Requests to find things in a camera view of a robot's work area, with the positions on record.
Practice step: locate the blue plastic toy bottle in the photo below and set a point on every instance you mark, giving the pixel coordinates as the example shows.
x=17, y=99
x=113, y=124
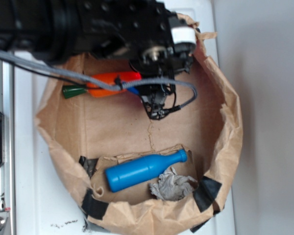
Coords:
x=142, y=169

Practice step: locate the crumpled grey paper towel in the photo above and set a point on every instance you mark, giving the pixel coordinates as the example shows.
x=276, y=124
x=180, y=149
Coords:
x=171, y=186

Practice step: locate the white plastic tray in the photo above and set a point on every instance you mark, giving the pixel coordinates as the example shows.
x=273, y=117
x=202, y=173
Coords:
x=43, y=206

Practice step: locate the brown paper bag enclosure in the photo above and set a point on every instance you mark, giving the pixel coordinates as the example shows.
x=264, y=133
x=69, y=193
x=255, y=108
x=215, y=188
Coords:
x=86, y=135

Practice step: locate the aluminium frame rail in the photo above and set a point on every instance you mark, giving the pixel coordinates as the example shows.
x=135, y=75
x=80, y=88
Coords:
x=7, y=166

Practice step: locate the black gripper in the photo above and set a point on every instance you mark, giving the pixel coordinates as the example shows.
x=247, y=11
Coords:
x=155, y=41

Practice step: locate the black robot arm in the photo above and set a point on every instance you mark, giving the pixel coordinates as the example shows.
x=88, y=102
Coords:
x=40, y=34

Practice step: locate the orange plastic toy carrot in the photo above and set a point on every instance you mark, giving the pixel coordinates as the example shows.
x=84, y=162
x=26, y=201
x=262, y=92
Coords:
x=111, y=78

